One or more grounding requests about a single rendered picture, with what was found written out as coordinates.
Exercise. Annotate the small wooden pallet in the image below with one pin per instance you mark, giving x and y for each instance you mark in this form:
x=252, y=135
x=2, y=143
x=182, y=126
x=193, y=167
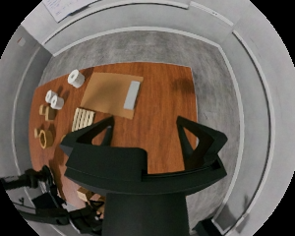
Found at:
x=87, y=119

